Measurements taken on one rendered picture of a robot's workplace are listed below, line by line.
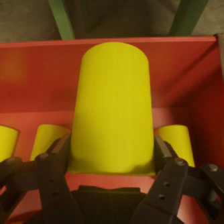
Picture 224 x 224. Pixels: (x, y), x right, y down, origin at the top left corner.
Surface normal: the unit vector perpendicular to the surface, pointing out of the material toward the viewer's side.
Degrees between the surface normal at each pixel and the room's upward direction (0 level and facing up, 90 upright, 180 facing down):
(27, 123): 0
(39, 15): 0
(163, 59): 90
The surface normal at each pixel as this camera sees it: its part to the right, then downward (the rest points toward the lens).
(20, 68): 0.04, 0.92
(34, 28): -0.01, -0.39
